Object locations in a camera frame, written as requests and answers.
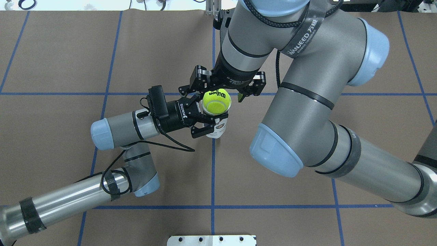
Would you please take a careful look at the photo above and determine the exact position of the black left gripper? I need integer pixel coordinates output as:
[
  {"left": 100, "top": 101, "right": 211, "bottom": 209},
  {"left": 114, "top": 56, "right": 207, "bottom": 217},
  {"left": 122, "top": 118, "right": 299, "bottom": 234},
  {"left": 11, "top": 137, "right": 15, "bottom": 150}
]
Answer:
[{"left": 158, "top": 84, "right": 216, "bottom": 138}]

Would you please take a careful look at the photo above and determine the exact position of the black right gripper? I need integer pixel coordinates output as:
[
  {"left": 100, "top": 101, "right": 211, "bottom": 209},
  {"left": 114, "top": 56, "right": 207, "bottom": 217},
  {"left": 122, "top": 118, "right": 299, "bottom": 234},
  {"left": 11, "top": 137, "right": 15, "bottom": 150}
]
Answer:
[{"left": 190, "top": 51, "right": 266, "bottom": 103}]

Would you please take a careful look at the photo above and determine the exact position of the yellow Wilson tennis ball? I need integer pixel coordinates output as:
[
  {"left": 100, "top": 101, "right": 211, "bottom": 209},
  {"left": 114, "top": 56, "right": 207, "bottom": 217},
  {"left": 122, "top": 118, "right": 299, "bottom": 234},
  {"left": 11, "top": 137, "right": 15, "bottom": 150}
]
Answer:
[{"left": 201, "top": 88, "right": 231, "bottom": 115}]

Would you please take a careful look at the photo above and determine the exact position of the clear tennis ball can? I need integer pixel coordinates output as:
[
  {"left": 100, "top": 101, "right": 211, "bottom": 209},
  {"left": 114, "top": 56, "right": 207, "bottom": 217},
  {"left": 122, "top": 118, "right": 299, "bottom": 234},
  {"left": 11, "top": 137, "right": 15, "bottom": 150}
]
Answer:
[{"left": 203, "top": 111, "right": 227, "bottom": 139}]

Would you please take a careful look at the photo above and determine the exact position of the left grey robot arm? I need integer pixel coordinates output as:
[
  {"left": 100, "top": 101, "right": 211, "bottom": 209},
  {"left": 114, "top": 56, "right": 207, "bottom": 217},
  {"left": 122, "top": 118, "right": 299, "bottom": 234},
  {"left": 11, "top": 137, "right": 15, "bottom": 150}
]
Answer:
[{"left": 1, "top": 94, "right": 212, "bottom": 246}]

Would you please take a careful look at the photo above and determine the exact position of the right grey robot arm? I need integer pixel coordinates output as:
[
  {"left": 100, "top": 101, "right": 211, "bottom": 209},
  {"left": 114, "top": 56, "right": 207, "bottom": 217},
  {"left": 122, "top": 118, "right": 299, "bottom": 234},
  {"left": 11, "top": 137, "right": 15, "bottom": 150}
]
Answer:
[{"left": 180, "top": 0, "right": 436, "bottom": 218}]

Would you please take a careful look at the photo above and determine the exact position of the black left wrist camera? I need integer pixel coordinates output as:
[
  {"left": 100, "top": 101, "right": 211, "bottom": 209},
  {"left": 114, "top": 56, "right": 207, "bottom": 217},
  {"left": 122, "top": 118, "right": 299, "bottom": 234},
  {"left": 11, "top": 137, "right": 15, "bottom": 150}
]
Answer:
[{"left": 147, "top": 85, "right": 169, "bottom": 120}]

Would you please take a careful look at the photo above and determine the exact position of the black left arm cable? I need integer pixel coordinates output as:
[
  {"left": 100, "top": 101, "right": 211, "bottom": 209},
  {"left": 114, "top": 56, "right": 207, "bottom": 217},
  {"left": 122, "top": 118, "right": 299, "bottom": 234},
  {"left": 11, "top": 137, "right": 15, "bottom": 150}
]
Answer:
[{"left": 101, "top": 97, "right": 196, "bottom": 195}]

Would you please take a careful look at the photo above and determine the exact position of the aluminium frame post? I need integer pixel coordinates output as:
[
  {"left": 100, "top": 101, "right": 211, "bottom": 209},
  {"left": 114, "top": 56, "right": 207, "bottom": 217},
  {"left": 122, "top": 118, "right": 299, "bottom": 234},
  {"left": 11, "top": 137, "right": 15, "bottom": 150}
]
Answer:
[{"left": 206, "top": 0, "right": 222, "bottom": 17}]

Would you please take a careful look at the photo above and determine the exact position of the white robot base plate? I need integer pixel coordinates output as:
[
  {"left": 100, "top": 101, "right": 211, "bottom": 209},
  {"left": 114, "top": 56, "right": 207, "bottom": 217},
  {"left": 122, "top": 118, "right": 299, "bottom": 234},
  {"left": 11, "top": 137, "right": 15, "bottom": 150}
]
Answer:
[{"left": 167, "top": 235, "right": 257, "bottom": 246}]

